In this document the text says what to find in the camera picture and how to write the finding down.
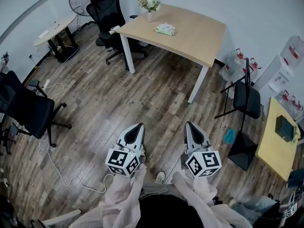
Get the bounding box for yellow table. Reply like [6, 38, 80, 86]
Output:
[255, 96, 299, 182]

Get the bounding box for spare grey gripper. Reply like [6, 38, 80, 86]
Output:
[284, 190, 299, 219]

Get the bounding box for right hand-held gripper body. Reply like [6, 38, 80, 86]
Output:
[180, 144, 222, 178]

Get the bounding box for grey bag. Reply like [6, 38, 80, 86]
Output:
[234, 196, 281, 228]

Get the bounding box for green tissue pack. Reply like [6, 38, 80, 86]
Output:
[154, 22, 177, 36]

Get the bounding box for white water dispenser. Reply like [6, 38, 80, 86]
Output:
[253, 55, 296, 94]

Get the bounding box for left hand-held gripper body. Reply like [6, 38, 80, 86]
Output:
[105, 142, 147, 177]

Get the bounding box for white and pink flower bouquet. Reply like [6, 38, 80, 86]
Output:
[138, 0, 162, 13]

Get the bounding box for black mesh high-back office chair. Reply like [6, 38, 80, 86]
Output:
[85, 0, 149, 65]

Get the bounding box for thin white power cord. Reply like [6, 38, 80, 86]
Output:
[44, 46, 80, 88]

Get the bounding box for dark green box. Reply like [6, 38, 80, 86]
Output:
[275, 114, 295, 143]

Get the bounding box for black floor fan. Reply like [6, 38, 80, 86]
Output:
[68, 0, 117, 33]

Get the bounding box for person's black shirt torso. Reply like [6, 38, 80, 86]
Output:
[139, 195, 205, 228]

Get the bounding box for person's khaki trousers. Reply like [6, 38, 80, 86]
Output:
[140, 183, 188, 199]

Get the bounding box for black armrest office chair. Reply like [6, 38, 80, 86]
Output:
[0, 70, 72, 155]

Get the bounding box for person's right forearm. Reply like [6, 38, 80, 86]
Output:
[171, 171, 238, 225]

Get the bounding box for person's left forearm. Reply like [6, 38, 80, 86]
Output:
[99, 164, 148, 228]

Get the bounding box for black stand base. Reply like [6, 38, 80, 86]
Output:
[227, 131, 259, 171]

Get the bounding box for light wooden square table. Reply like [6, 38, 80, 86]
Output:
[115, 4, 227, 104]

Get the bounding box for person's white sneaker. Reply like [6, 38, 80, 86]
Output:
[154, 171, 166, 184]

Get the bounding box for white furniture piece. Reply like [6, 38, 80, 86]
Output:
[30, 209, 82, 228]

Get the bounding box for teal cloth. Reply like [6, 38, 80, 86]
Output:
[223, 128, 237, 144]

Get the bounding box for long white cable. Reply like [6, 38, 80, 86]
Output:
[38, 82, 114, 194]

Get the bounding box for black folding chair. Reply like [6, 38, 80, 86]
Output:
[214, 57, 262, 131]

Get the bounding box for oval white table black legs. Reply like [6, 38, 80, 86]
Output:
[33, 14, 80, 63]

